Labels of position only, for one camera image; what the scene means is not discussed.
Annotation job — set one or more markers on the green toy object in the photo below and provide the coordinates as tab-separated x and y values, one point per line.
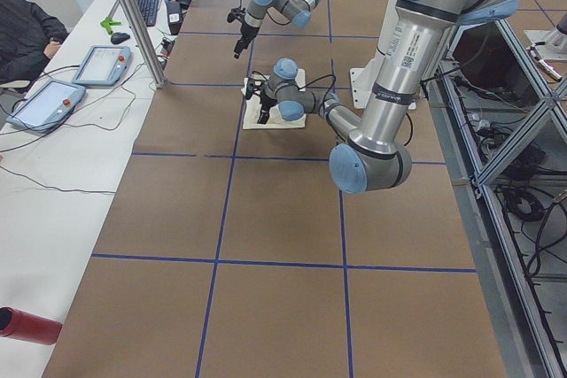
108	24

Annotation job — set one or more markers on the teach pendant tablet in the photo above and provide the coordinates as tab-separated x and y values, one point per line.
48	107
103	66

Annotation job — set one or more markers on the far teach pendant tablet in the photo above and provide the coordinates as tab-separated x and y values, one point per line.
103	66

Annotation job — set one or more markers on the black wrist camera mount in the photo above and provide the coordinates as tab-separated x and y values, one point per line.
255	86

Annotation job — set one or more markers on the near teach pendant tablet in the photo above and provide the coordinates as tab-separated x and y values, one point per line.
48	107

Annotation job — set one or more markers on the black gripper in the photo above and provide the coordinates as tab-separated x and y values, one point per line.
267	102
245	32

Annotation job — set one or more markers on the red cylinder bottle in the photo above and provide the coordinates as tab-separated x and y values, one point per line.
25	326

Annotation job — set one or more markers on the person in black jacket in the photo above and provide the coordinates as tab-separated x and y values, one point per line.
30	38

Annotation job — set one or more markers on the black keyboard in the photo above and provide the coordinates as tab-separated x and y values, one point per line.
149	11

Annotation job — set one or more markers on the aluminium frame post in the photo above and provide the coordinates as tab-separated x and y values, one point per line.
143	40

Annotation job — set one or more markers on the black computer mouse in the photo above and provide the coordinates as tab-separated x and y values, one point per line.
119	37

